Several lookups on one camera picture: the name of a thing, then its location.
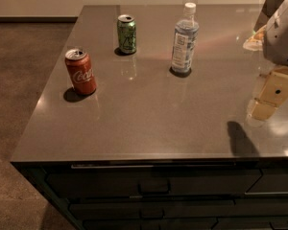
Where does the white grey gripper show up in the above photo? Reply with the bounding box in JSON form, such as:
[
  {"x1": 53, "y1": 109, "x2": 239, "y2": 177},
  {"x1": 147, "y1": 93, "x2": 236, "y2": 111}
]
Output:
[{"x1": 248, "y1": 0, "x2": 288, "y2": 121}]

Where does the blue plastic water bottle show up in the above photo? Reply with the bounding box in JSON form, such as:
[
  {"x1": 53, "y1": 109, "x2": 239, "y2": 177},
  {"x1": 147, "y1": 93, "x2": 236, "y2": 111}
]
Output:
[{"x1": 171, "y1": 2, "x2": 199, "y2": 75}]

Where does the snack bag on counter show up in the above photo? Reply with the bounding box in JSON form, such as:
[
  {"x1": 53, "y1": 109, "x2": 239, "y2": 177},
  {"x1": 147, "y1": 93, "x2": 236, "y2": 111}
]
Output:
[{"x1": 243, "y1": 26, "x2": 266, "y2": 51}]

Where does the dark square planter box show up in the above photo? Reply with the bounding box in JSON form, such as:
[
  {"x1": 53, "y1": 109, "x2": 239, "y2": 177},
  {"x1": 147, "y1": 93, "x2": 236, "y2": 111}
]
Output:
[{"x1": 253, "y1": 0, "x2": 284, "y2": 32}]

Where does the dark cabinet with drawers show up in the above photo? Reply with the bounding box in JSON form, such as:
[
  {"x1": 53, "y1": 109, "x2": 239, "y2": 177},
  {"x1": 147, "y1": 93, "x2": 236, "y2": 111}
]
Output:
[{"x1": 12, "y1": 161, "x2": 288, "y2": 230}]

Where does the green soda can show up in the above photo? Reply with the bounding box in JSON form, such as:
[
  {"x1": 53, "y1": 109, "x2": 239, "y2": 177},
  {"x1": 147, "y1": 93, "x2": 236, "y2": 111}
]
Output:
[{"x1": 117, "y1": 14, "x2": 136, "y2": 55}]

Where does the red Coca-Cola can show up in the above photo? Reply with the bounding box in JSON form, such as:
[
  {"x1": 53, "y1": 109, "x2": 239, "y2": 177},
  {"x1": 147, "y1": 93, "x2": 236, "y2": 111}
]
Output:
[{"x1": 65, "y1": 48, "x2": 97, "y2": 95}]

